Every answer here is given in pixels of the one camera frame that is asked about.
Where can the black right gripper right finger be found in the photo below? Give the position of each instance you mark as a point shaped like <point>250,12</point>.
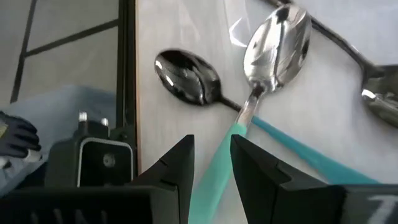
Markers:
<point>267,186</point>

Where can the person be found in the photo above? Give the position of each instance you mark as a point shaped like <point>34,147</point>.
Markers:
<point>62,109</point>

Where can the person's hand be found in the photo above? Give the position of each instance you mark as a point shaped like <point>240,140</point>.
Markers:
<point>18,137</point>

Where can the black aluminium table frame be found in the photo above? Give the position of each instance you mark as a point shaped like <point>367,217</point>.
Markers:
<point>126,62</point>

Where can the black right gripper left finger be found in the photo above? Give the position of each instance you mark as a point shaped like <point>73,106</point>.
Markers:
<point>183,174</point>

